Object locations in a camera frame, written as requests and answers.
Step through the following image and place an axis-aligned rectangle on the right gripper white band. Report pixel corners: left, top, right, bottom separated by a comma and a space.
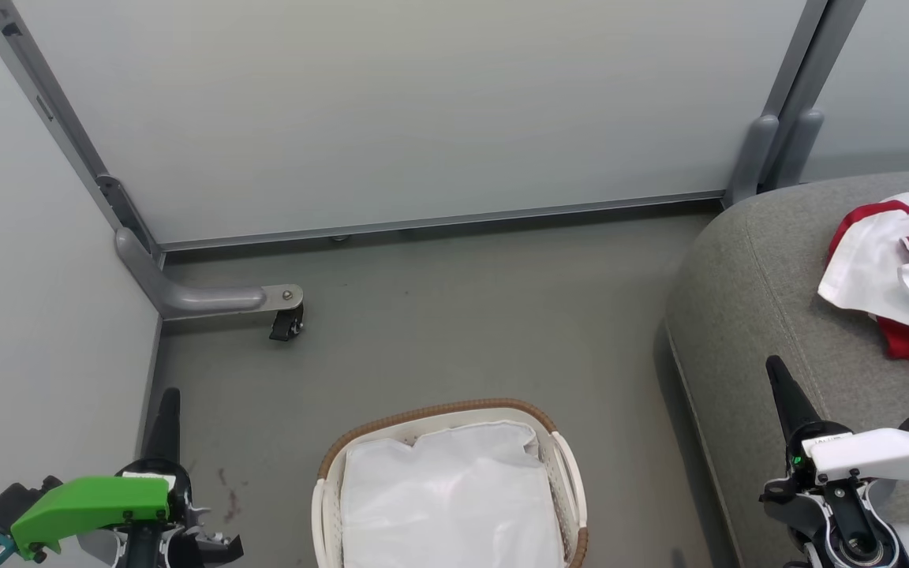
761, 355, 909, 568

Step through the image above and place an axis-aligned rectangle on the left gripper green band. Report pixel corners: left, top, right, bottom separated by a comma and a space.
11, 387, 244, 568

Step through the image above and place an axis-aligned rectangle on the red and white striped garment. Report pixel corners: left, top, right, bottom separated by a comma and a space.
817, 192, 909, 379

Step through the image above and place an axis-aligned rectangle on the white basket with brown rim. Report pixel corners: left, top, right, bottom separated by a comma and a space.
311, 398, 589, 568

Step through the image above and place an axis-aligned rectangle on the grey fabric sofa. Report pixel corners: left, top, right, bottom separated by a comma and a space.
662, 169, 909, 568

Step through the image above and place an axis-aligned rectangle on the black caster wheel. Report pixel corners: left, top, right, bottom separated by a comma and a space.
268, 303, 305, 342

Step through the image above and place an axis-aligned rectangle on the white cloth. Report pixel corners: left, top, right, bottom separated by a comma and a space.
339, 420, 567, 568

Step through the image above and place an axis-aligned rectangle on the grey partition foot bracket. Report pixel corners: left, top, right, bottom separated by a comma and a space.
114, 227, 305, 321

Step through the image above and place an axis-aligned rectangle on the grey partition post with hinge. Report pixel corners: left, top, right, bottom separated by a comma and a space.
0, 0, 165, 263

